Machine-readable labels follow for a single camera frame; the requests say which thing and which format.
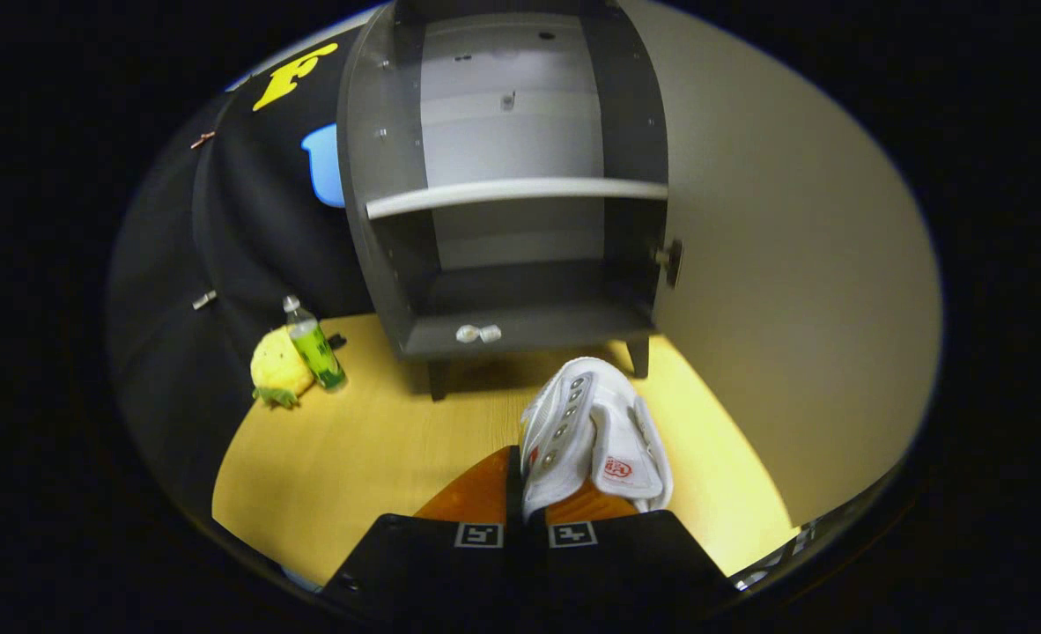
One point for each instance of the black backdrop cloth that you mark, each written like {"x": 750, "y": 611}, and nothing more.
{"x": 221, "y": 264}

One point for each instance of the grey shoe cabinet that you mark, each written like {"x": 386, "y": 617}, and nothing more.
{"x": 520, "y": 299}

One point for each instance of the beige shoe cabinet door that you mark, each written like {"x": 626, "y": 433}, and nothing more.
{"x": 793, "y": 264}

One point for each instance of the white shoe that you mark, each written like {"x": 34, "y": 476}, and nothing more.
{"x": 573, "y": 423}

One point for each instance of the silver metal clip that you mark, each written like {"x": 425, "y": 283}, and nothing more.
{"x": 204, "y": 299}

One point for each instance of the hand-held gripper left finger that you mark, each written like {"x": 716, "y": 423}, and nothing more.
{"x": 432, "y": 563}

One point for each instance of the green label plastic bottle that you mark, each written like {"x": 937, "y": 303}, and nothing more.
{"x": 318, "y": 352}

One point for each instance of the wooden clothespin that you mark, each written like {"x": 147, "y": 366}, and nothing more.
{"x": 203, "y": 139}

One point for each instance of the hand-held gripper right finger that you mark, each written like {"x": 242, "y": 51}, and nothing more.
{"x": 626, "y": 563}

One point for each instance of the yellow pineapple plush toy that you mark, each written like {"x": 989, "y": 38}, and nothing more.
{"x": 276, "y": 365}

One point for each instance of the small black object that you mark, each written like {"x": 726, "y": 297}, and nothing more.
{"x": 337, "y": 342}

